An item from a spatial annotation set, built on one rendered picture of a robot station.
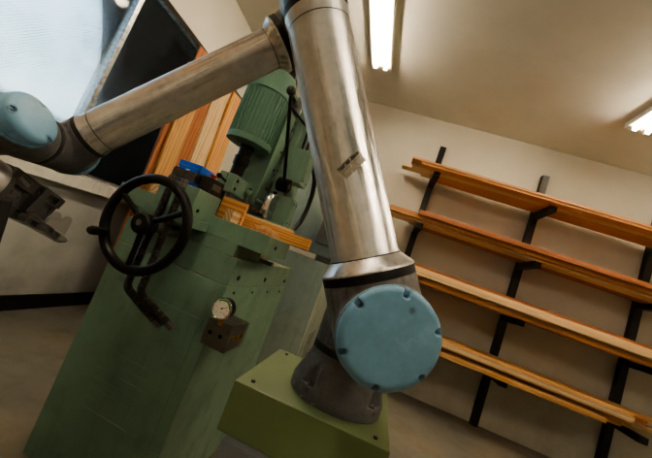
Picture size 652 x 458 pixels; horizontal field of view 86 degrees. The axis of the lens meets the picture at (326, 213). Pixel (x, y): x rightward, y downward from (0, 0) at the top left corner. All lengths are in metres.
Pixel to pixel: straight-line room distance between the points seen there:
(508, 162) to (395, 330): 3.55
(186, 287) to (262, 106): 0.69
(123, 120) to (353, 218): 0.50
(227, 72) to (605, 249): 3.79
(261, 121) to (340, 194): 0.85
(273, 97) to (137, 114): 0.68
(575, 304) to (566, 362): 0.52
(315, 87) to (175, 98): 0.32
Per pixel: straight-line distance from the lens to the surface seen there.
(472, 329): 3.68
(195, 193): 1.12
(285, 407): 0.68
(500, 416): 3.88
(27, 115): 0.75
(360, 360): 0.51
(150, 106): 0.79
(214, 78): 0.78
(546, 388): 3.41
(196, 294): 1.18
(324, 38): 0.61
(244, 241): 1.12
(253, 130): 1.33
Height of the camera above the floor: 0.89
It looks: 7 degrees up
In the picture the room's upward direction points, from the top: 21 degrees clockwise
